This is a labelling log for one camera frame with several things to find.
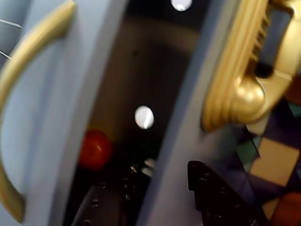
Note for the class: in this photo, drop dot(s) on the blue door with shopping list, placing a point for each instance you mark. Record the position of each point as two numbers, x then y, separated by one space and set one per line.
58 94

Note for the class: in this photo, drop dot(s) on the red toy tomato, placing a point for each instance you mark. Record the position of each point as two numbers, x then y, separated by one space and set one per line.
95 149

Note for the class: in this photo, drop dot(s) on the grey right cabinet door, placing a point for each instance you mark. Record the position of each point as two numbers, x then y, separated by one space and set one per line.
183 94

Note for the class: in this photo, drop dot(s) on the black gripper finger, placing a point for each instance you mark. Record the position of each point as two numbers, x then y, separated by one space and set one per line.
218 200
98 207

